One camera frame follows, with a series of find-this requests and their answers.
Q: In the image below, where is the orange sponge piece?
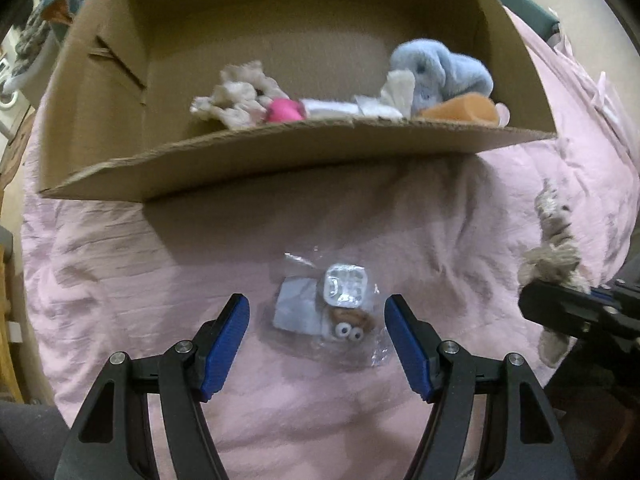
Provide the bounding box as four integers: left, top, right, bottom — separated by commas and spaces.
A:
416, 92, 500, 126

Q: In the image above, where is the clear plastic bag with toy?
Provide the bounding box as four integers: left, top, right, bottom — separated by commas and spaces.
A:
264, 246, 390, 370

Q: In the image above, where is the light blue plush toy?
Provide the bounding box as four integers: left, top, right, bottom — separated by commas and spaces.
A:
390, 39, 494, 114

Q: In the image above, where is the white fabric piece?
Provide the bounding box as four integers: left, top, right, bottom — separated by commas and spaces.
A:
300, 70, 416, 120

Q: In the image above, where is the pink rubber duck toy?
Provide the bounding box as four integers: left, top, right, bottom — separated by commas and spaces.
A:
265, 98, 307, 124

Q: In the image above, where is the white cloth scrunchie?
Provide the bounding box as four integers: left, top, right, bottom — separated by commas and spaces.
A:
189, 61, 288, 130

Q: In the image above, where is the yellow wooden chair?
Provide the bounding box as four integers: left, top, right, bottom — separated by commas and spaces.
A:
0, 240, 24, 404

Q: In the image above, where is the teal cushion with orange stripe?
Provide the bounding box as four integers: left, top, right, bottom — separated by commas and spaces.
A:
499, 0, 560, 40

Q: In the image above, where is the brown cardboard box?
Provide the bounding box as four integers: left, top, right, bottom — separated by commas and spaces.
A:
38, 0, 555, 203

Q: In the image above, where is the patterned knit blanket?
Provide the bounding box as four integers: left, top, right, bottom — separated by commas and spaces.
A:
6, 2, 58, 91

